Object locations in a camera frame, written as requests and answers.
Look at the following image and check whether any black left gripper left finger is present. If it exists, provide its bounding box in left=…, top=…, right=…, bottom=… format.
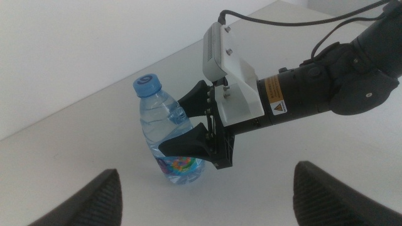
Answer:
left=27, top=168, right=123, bottom=226

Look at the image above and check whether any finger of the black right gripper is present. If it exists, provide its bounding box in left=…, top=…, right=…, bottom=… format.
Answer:
left=158, top=122, right=217, bottom=163
left=177, top=80, right=210, bottom=119

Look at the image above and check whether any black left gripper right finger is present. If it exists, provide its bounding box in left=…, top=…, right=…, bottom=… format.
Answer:
left=292, top=160, right=402, bottom=226

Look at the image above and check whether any clear water bottle blue cap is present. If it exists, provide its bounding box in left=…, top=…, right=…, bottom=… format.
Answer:
left=133, top=73, right=207, bottom=185

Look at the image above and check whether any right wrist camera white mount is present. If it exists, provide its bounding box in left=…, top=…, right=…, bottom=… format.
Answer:
left=202, top=21, right=265, bottom=128

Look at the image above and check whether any braided black right camera cable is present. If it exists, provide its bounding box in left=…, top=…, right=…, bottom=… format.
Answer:
left=217, top=0, right=393, bottom=28

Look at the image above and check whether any thin black right arm wire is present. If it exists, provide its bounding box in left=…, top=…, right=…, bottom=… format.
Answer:
left=310, top=12, right=389, bottom=60

